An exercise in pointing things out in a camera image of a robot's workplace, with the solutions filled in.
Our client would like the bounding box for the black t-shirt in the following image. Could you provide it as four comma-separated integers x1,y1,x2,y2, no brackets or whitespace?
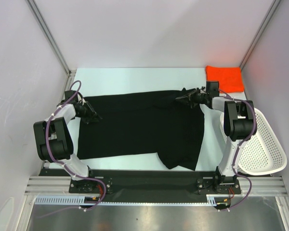
77,89,205,170

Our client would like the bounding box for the white perforated plastic basket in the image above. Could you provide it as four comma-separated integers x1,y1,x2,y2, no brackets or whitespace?
219,107,288,176

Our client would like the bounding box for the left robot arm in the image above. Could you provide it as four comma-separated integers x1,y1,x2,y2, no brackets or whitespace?
33,90,104,193

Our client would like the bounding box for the folded orange t-shirt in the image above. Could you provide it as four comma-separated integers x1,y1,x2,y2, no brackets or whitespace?
205,65,244,93

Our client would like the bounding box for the left aluminium corner post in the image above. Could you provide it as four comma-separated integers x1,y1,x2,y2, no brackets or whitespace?
26,0,71,75

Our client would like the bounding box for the aluminium corner post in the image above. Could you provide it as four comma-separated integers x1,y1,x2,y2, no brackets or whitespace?
26,0,71,75
239,0,283,71

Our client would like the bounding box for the aluminium frame rail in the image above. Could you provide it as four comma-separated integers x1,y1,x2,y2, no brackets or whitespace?
25,176,287,196

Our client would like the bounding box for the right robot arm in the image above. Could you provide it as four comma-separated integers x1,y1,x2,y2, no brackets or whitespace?
175,81,257,194

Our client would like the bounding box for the white slotted cable duct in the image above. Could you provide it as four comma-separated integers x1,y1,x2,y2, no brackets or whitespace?
35,195,230,207

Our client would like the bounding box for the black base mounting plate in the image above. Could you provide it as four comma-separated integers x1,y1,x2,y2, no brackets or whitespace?
39,169,241,204

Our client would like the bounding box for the right aluminium corner post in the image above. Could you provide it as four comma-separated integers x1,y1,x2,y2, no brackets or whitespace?
239,0,283,71

